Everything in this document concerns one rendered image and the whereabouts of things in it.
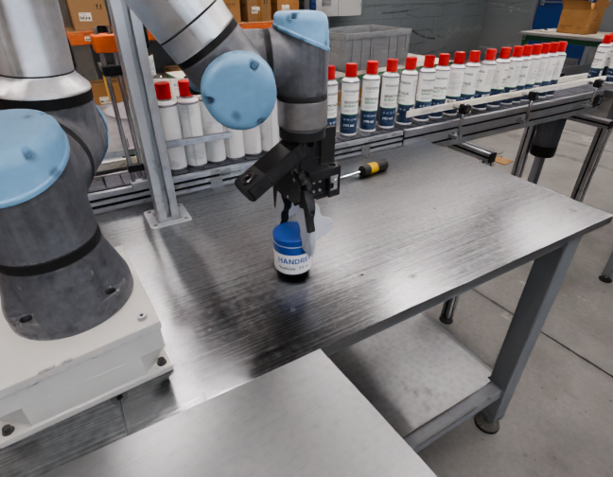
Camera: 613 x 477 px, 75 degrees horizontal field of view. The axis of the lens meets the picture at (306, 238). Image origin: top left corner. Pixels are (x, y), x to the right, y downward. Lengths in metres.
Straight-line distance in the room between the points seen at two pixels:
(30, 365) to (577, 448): 1.56
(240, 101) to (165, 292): 0.41
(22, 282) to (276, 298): 0.35
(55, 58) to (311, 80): 0.31
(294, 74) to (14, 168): 0.34
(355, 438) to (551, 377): 1.42
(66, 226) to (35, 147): 0.09
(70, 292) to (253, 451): 0.28
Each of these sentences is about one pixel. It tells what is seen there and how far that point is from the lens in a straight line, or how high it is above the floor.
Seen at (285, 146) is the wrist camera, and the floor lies 1.06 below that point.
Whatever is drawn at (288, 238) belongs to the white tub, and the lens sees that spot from 0.68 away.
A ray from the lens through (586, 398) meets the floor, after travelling 1.87.
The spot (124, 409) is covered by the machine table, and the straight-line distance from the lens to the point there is 0.58.
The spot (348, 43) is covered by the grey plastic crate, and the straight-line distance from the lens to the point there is 2.71.
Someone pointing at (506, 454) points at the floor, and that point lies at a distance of 1.59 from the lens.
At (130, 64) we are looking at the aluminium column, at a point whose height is 1.15.
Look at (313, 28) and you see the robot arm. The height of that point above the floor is 1.23.
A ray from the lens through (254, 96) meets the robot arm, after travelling 0.42.
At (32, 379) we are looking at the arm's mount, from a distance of 0.55.
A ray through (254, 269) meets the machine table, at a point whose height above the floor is 0.83.
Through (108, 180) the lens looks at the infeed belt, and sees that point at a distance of 1.07.
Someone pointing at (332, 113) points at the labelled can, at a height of 0.96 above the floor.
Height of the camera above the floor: 1.27
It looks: 32 degrees down
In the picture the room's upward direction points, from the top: straight up
